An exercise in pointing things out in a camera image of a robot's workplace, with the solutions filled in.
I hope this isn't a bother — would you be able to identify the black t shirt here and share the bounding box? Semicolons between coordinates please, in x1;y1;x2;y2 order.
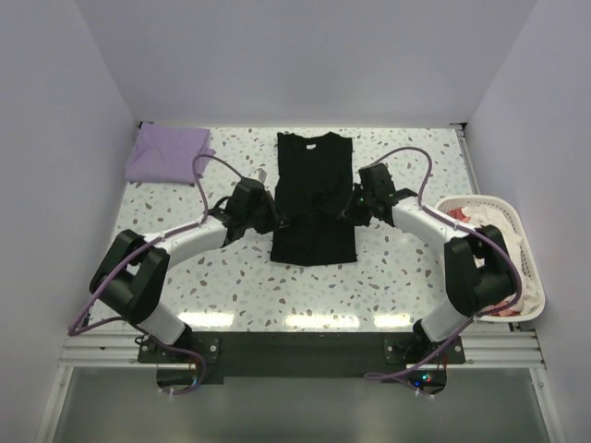
271;132;357;267

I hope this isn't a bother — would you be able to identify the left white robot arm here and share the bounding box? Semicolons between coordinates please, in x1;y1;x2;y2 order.
90;178;286;362

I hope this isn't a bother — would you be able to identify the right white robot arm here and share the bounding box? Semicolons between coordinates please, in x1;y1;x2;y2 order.
343;163;522;363

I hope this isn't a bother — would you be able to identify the white laundry basket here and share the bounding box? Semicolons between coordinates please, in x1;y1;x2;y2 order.
436;195;546;323

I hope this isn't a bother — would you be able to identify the white red print t shirt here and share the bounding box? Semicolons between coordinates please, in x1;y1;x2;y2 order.
447;205;542;316

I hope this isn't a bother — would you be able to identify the folded purple t shirt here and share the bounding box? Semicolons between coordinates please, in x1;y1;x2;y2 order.
125;122;215;185

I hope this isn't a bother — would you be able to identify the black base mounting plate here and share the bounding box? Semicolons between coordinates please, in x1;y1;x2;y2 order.
138;329;467;389

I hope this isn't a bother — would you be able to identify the pink garment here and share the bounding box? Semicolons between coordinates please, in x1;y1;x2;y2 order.
484;301;520;317

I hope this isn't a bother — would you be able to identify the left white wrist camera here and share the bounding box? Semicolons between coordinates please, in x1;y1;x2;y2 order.
250;168;267;184

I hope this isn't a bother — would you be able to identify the aluminium frame rail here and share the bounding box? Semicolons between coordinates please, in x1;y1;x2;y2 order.
58;330;546;369

